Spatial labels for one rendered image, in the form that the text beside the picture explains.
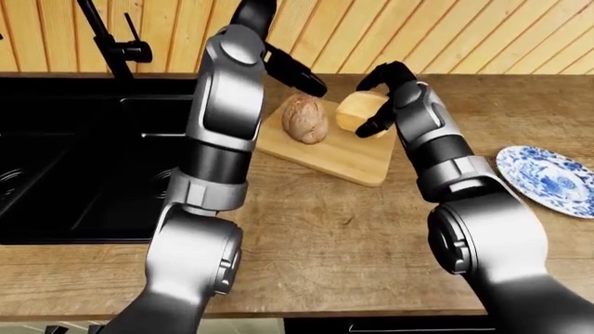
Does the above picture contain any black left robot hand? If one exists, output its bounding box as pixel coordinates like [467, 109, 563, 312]
[230, 0, 329, 97]

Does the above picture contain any black kitchen sink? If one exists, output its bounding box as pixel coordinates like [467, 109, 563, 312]
[0, 76, 200, 246]

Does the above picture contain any wooden cutting board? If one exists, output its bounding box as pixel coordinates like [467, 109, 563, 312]
[255, 97, 398, 186]

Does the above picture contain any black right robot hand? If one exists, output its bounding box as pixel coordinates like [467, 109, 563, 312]
[355, 60, 418, 139]

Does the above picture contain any black oven front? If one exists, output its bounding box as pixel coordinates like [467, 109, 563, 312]
[283, 315, 497, 334]

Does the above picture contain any blue white patterned plate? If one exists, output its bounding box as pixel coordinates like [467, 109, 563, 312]
[495, 145, 594, 220]

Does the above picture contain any pale round bread roll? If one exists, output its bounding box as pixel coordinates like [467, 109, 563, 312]
[335, 89, 394, 139]

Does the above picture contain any brown oval bread loaf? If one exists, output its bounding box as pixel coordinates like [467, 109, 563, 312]
[281, 92, 329, 145]

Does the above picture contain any black kitchen faucet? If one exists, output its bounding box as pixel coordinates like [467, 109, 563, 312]
[76, 0, 153, 80]

